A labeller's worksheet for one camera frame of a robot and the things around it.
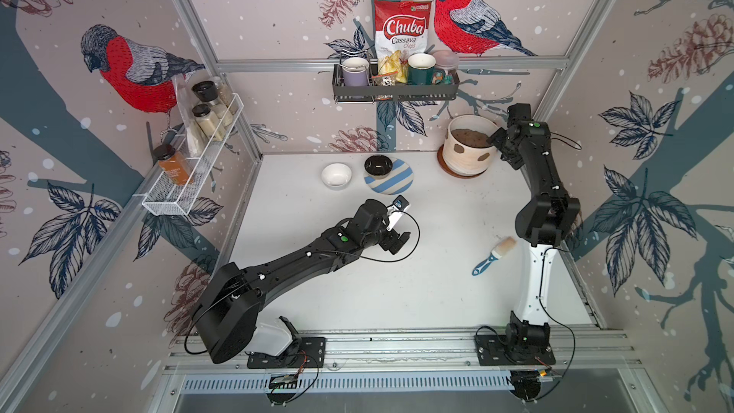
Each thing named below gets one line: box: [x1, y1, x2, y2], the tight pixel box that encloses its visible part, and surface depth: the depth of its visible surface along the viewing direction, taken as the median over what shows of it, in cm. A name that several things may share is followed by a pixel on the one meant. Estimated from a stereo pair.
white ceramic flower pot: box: [442, 113, 499, 176], surface depth 109 cm
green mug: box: [407, 52, 446, 86], surface depth 85 cm
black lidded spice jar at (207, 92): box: [191, 80, 234, 128], surface depth 81 cm
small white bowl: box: [320, 162, 353, 191], surface depth 112 cm
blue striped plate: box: [364, 157, 414, 196], surface depth 113 cm
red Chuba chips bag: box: [373, 0, 433, 67], surface depth 81 cm
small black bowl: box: [364, 153, 393, 179], surface depth 113 cm
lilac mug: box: [342, 56, 370, 87], surface depth 85 cm
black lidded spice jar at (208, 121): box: [192, 103, 226, 142], surface depth 78 cm
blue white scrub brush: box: [472, 236, 519, 277], surface depth 91 cm
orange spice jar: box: [152, 143, 194, 187], surface depth 68 cm
